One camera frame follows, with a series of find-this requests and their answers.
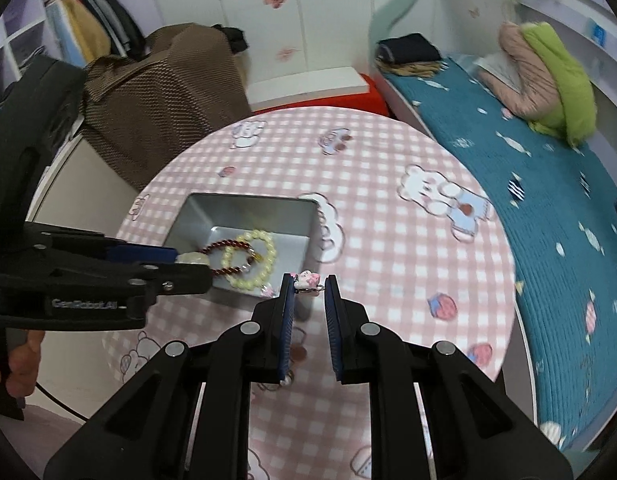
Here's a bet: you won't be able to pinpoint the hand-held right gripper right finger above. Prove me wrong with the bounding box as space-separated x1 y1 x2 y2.
323 274 574 480

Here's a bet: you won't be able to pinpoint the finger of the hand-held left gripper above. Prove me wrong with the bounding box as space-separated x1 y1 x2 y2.
38 261 213 303
26 222 179 267

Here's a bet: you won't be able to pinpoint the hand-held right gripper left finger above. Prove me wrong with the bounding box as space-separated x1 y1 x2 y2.
43 272 296 480

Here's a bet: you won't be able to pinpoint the pink charm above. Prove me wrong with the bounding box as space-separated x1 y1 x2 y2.
294 270 323 293

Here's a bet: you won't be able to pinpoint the cream bead bracelet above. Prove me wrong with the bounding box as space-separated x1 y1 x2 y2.
222 230 278 292

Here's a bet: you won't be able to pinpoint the dark red bead bracelet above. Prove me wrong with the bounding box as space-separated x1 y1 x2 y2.
201 237 262 277

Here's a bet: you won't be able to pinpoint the grey metal box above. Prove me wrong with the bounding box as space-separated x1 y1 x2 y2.
166 192 323 321

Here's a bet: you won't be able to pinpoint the person's left hand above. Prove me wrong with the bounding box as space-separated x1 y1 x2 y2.
0 331 45 398

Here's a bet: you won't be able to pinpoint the pink checked tablecloth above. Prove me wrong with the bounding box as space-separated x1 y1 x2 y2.
102 108 518 480

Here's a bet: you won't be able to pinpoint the purple open shelf cabinet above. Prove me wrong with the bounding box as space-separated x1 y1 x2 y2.
0 0 99 126

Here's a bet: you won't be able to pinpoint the row of hanging clothes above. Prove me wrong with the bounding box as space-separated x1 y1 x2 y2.
43 0 146 68

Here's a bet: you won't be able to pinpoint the brown dotted cloth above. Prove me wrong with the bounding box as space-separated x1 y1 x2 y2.
81 22 254 192

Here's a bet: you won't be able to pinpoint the black garment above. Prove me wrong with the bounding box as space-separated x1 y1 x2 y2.
211 24 249 53

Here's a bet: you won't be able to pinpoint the red stool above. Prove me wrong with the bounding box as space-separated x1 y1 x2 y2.
251 74 389 116

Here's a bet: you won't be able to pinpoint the folded tan clothes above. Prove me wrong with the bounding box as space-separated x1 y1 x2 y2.
378 60 446 78

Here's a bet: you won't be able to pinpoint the folded dark clothes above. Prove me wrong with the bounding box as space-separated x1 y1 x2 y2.
377 33 441 67

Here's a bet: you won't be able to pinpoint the white wardrobe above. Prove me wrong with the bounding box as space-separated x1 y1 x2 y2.
96 0 414 86

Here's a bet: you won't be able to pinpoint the white pillow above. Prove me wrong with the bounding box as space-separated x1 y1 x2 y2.
475 52 521 93

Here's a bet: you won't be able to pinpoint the pink padded jacket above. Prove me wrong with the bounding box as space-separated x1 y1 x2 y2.
481 21 559 118

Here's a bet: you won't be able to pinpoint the light green bunk bed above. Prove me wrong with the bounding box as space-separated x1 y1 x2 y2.
369 0 617 456

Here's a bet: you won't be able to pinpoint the green quilt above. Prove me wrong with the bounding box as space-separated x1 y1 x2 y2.
521 22 598 148

